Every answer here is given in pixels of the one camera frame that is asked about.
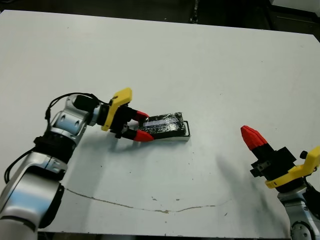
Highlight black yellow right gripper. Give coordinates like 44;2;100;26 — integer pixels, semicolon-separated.
240;124;320;193

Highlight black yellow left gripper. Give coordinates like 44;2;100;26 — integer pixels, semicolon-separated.
98;87;155;143

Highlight black foil-wrapped box lid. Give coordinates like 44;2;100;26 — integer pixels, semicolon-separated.
138;112;187;139

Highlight white background furniture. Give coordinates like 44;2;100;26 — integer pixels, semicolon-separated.
268;0;320;12

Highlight white camera box base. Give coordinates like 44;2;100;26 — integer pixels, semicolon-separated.
149;120;192;145

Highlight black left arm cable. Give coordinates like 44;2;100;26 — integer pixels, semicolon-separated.
3;92;111;186

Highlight black background post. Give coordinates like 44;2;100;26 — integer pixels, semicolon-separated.
189;0;200;23

